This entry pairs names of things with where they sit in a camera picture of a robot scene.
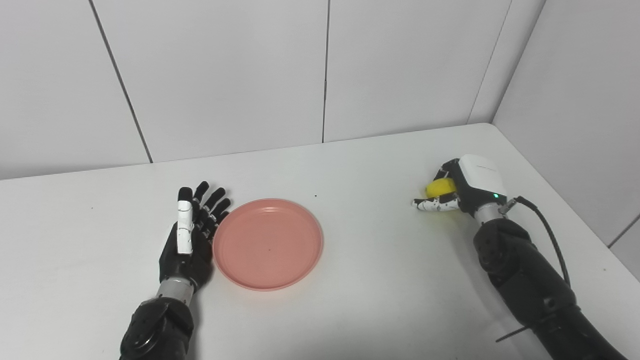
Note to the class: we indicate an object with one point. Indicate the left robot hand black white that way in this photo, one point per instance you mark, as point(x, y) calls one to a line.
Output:
point(192, 235)

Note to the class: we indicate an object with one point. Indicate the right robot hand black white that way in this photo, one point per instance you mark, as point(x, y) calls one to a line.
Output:
point(475, 187)

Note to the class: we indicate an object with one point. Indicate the yellow lemon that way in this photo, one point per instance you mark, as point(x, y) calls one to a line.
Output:
point(440, 188)

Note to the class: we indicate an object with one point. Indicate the pink round plate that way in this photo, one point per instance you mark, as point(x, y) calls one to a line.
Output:
point(268, 244)

